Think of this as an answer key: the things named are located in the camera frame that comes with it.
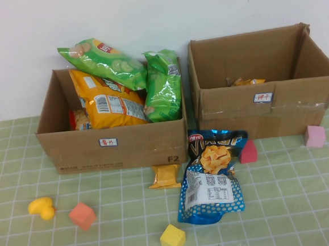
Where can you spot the green cucumber Lay's chips bag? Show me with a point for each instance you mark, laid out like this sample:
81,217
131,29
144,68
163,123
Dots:
105,59

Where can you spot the green chips bag with barcode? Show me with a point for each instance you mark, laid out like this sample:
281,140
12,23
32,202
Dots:
162,94

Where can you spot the red foam cube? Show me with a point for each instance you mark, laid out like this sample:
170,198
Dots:
248,153

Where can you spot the orange foam cube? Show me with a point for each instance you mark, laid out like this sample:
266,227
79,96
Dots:
82,216

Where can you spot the blue chips snack bag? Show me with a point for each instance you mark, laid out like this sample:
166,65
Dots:
213,159

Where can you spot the large orange chips bag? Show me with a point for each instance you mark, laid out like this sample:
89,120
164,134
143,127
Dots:
107,116

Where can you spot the brown orange small snack packet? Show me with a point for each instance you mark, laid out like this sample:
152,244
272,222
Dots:
239,82

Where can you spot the pink foam cube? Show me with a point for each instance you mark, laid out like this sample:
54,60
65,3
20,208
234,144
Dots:
315,136

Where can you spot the yellow foam cube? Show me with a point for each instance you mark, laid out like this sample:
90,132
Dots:
172,239

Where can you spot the red snack bag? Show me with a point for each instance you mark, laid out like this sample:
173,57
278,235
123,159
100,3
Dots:
80,118

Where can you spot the green checkered tablecloth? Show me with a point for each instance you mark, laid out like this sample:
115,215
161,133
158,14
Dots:
117,206

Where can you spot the cardboard box with taped flaps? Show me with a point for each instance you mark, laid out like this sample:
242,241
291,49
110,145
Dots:
238,123

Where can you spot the white label sticker blue border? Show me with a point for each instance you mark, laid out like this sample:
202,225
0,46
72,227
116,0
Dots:
108,142
263,97

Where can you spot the yellow rubber duck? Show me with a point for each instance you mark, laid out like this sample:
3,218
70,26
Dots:
43,208

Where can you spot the cardboard box with F2 print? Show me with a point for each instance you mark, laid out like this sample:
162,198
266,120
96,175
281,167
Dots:
99,159

